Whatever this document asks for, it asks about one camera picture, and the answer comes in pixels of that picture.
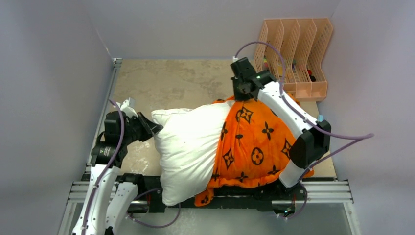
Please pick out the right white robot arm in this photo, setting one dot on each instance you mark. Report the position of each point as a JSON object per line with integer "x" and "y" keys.
{"x": 311, "y": 136}

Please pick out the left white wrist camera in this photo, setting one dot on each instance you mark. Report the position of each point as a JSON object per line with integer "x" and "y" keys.
{"x": 127, "y": 106}

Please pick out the orange patterned pillowcase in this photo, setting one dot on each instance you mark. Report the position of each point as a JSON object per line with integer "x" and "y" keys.
{"x": 252, "y": 150}

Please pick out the white pillow insert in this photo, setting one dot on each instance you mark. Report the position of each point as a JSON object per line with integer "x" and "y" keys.
{"x": 187, "y": 146}

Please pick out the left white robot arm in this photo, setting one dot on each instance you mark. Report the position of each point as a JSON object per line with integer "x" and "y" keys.
{"x": 110, "y": 194}

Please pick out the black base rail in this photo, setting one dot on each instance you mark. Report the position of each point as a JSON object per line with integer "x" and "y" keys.
{"x": 262, "y": 198}

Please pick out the pink mesh file organizer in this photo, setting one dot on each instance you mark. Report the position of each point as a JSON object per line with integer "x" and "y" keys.
{"x": 293, "y": 49}

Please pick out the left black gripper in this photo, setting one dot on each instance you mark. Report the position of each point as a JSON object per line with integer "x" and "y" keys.
{"x": 149, "y": 129}

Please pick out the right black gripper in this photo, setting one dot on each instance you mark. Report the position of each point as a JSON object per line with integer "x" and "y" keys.
{"x": 240, "y": 96}

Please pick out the aluminium frame rail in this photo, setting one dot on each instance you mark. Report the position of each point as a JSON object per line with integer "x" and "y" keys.
{"x": 160, "y": 83}

